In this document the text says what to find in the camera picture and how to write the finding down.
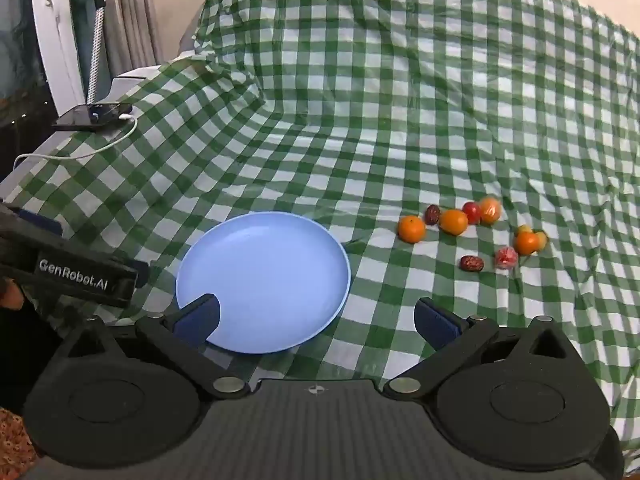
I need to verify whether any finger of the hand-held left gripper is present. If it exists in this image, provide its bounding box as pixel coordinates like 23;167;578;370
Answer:
0;202;63;241
112;259;151;309

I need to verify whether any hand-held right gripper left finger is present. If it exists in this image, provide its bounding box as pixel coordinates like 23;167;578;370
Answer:
55;294;251;401

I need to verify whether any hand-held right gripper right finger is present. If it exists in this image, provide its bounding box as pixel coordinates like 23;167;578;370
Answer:
385;297;586;401

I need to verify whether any light blue plate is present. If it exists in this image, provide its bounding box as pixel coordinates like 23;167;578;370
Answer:
175;211;352;354

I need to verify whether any mandarin orange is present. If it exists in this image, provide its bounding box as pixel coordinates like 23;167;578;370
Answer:
439;209;469;236
398;215;427;244

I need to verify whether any plastic-wrapped orange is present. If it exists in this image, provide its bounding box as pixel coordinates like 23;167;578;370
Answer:
515;231;542;256
479;196;502;225

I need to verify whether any black smartphone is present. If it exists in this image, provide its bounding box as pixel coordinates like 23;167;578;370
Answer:
52;102;133;131

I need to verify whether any orange patterned cloth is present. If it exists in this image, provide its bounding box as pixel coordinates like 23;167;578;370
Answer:
0;407;38;480

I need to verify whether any striped phone stand pole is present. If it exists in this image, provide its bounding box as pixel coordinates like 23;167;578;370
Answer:
67;0;108;111

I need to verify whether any glass window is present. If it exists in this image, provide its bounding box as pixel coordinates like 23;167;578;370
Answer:
0;0;43;108

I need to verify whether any green checked tablecloth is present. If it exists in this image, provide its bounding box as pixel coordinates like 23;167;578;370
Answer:
0;0;640;441

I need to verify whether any white charging cable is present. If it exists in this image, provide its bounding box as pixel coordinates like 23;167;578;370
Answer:
12;114;138;173

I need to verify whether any white window frame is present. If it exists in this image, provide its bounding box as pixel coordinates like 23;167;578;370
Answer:
30;0;83;111

